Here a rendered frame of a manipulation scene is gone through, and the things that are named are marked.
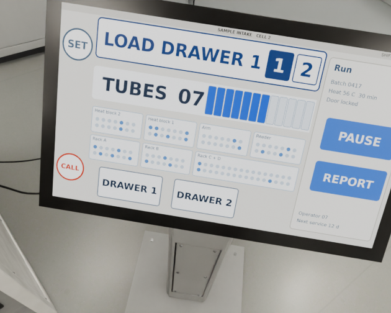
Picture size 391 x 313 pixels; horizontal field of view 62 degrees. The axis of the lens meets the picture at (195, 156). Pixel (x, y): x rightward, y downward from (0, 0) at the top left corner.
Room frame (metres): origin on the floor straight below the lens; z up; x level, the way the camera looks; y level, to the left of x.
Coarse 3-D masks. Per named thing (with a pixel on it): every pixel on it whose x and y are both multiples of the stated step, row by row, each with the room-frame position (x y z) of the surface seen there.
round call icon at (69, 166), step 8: (56, 152) 0.26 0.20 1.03; (64, 152) 0.26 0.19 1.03; (56, 160) 0.25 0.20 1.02; (64, 160) 0.25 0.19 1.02; (72, 160) 0.25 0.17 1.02; (80, 160) 0.25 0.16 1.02; (56, 168) 0.24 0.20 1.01; (64, 168) 0.24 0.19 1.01; (72, 168) 0.24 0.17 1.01; (80, 168) 0.25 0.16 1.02; (56, 176) 0.24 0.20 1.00; (64, 176) 0.24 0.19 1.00; (72, 176) 0.24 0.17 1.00; (80, 176) 0.24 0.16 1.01
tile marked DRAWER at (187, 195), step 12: (180, 180) 0.25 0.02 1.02; (180, 192) 0.23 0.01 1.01; (192, 192) 0.24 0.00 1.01; (204, 192) 0.24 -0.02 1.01; (216, 192) 0.24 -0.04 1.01; (228, 192) 0.24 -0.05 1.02; (180, 204) 0.22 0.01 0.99; (192, 204) 0.22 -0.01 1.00; (204, 204) 0.22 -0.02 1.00; (216, 204) 0.23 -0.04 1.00; (228, 204) 0.23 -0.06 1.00; (228, 216) 0.22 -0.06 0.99
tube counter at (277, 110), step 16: (176, 96) 0.32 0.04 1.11; (192, 96) 0.32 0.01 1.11; (208, 96) 0.32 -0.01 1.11; (224, 96) 0.33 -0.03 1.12; (240, 96) 0.33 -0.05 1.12; (256, 96) 0.33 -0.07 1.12; (272, 96) 0.33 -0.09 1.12; (288, 96) 0.33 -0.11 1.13; (192, 112) 0.31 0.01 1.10; (208, 112) 0.31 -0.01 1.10; (224, 112) 0.31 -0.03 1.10; (240, 112) 0.31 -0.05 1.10; (256, 112) 0.32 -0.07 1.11; (272, 112) 0.32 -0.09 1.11; (288, 112) 0.32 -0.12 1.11; (304, 112) 0.32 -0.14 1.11; (288, 128) 0.30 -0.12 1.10; (304, 128) 0.31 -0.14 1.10
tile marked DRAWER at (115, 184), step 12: (108, 168) 0.25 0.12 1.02; (108, 180) 0.24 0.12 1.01; (120, 180) 0.24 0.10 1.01; (132, 180) 0.24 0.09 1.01; (144, 180) 0.24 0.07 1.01; (156, 180) 0.24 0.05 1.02; (108, 192) 0.23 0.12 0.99; (120, 192) 0.23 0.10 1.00; (132, 192) 0.23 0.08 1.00; (144, 192) 0.23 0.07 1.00; (156, 192) 0.23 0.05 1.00; (156, 204) 0.22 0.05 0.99
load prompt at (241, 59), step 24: (120, 24) 0.38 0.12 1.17; (144, 24) 0.38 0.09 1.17; (96, 48) 0.35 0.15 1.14; (120, 48) 0.36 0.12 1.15; (144, 48) 0.36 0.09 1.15; (168, 48) 0.36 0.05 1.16; (192, 48) 0.36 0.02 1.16; (216, 48) 0.36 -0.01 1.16; (240, 48) 0.37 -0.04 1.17; (264, 48) 0.37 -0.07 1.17; (288, 48) 0.37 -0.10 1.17; (192, 72) 0.34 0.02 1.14; (216, 72) 0.34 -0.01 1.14; (240, 72) 0.35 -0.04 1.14; (264, 72) 0.35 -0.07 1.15; (288, 72) 0.35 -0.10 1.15; (312, 72) 0.35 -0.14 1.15
